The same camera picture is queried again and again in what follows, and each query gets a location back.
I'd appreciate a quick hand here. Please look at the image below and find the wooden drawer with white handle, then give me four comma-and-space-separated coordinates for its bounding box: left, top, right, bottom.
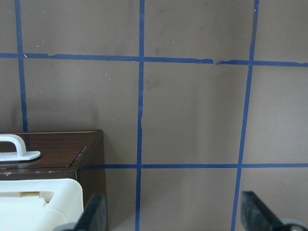
0, 132, 94, 168

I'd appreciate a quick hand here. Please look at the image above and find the dark brown wooden cabinet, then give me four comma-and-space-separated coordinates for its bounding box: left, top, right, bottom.
0, 130, 109, 231

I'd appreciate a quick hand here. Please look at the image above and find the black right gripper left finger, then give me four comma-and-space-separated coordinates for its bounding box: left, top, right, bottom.
54, 194, 106, 231

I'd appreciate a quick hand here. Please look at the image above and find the white plastic tray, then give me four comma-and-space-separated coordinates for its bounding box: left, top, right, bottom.
0, 179, 84, 231

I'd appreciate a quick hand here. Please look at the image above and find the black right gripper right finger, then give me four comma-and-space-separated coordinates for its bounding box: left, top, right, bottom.
241, 191, 303, 231

